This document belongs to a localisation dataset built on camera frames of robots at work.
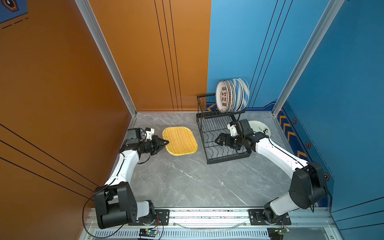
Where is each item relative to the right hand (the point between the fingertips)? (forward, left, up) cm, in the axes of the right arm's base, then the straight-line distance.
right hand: (220, 142), depth 85 cm
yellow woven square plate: (+2, +23, -2) cm, 23 cm away
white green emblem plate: (+18, -7, +19) cm, 27 cm away
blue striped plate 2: (+20, -15, +20) cm, 32 cm away
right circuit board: (-41, -24, -16) cm, 50 cm away
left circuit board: (-41, +37, -15) cm, 57 cm away
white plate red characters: (+25, -2, +13) cm, 28 cm away
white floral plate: (+23, -32, -14) cm, 42 cm away
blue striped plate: (+19, -11, +19) cm, 29 cm away
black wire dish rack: (+26, +2, -12) cm, 29 cm away
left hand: (-1, +29, +4) cm, 30 cm away
